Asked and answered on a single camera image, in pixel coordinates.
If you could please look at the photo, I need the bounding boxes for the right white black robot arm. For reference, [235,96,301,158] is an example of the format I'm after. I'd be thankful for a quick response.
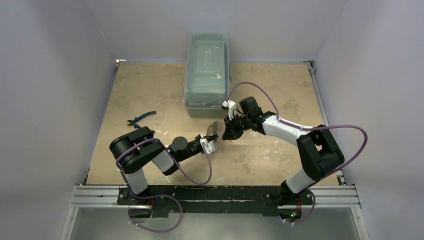
[221,96,345,206]

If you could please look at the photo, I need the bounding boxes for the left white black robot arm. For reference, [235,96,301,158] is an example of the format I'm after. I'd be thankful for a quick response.
[109,123,220,205]

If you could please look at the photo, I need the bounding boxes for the clear plastic storage box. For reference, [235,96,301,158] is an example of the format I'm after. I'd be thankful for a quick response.
[182,32,231,118]

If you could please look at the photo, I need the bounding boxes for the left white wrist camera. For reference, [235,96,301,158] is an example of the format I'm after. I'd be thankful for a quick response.
[199,138,217,155]

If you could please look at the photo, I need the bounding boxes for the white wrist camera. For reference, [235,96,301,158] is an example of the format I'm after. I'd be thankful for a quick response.
[221,100,237,121]
[199,138,217,155]

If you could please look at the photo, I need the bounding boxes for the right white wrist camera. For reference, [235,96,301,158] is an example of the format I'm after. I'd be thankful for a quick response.
[221,100,237,121]

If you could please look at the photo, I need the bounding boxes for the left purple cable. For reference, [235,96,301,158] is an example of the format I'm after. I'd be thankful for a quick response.
[115,137,214,233]

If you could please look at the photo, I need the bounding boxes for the purple cable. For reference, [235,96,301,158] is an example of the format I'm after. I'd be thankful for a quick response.
[225,81,369,226]
[115,137,214,233]

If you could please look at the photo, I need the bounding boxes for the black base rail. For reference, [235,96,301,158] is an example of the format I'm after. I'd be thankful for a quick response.
[117,185,314,220]

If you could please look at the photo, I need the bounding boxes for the blue handled pliers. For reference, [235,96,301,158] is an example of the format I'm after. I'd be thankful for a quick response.
[126,110,157,130]

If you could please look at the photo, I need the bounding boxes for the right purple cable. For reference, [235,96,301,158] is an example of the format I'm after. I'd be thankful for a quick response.
[225,81,369,226]

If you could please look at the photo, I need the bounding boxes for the aluminium frame rail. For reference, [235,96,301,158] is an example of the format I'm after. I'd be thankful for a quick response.
[69,185,360,208]

